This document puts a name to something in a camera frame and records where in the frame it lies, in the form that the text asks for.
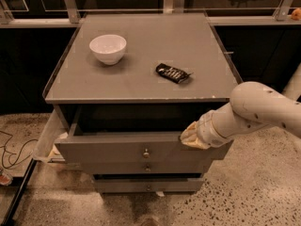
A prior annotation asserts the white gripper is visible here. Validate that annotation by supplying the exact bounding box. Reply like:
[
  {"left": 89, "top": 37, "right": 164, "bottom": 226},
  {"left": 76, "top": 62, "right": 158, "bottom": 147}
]
[{"left": 180, "top": 110, "right": 230, "bottom": 150}]

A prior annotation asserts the grey top drawer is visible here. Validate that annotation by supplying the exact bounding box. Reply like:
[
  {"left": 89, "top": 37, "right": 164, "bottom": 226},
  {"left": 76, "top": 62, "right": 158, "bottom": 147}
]
[{"left": 55, "top": 131, "right": 231, "bottom": 164}]

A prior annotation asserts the grey drawer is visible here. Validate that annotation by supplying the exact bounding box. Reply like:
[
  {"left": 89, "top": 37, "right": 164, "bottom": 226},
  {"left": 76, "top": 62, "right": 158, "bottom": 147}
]
[
  {"left": 55, "top": 131, "right": 231, "bottom": 164},
  {"left": 82, "top": 160, "right": 211, "bottom": 174},
  {"left": 94, "top": 173, "right": 203, "bottom": 194}
]

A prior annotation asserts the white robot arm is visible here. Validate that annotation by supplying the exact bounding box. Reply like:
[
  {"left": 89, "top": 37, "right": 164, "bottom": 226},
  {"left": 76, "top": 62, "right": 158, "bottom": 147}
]
[{"left": 180, "top": 81, "right": 301, "bottom": 149}]

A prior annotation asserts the grey bottom drawer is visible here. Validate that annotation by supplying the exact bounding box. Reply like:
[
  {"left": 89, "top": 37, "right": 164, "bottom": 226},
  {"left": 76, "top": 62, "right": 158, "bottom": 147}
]
[{"left": 94, "top": 173, "right": 203, "bottom": 194}]

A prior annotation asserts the grey drawer cabinet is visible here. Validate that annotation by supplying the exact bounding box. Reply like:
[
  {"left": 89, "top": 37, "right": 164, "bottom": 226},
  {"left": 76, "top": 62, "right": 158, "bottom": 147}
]
[{"left": 43, "top": 13, "right": 242, "bottom": 121}]

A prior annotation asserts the grey middle drawer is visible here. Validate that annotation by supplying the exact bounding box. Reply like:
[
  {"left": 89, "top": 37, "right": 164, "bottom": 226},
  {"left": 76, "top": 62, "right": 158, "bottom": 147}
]
[{"left": 82, "top": 160, "right": 211, "bottom": 174}]

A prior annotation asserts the black snack wrapper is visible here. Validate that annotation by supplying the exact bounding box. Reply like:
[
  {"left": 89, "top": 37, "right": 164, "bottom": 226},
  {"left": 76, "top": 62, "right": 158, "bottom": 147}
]
[{"left": 155, "top": 63, "right": 190, "bottom": 84}]

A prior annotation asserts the white ceramic bowl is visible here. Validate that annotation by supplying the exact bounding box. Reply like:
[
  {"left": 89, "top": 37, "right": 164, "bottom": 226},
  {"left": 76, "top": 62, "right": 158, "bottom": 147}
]
[{"left": 89, "top": 34, "right": 127, "bottom": 65}]

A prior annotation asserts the tape roll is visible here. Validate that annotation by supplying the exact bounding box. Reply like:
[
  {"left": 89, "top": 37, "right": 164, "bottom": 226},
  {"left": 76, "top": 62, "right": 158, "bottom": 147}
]
[{"left": 51, "top": 145, "right": 60, "bottom": 155}]

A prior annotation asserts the orange fruit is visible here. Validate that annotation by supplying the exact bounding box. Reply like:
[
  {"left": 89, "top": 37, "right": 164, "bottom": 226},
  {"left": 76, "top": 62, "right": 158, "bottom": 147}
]
[{"left": 291, "top": 8, "right": 301, "bottom": 20}]

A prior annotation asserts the red white small object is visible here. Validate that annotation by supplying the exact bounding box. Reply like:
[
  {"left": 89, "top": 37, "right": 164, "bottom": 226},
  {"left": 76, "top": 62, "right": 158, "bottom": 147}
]
[{"left": 0, "top": 169, "right": 13, "bottom": 186}]

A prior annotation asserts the metal rail frame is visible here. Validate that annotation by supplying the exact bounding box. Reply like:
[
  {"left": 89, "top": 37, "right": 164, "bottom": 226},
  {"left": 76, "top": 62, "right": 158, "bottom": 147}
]
[{"left": 1, "top": 0, "right": 301, "bottom": 27}]

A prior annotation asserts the black cable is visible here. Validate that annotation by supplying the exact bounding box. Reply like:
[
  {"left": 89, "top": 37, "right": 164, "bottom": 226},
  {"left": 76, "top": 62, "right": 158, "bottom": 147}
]
[{"left": 0, "top": 129, "right": 39, "bottom": 170}]

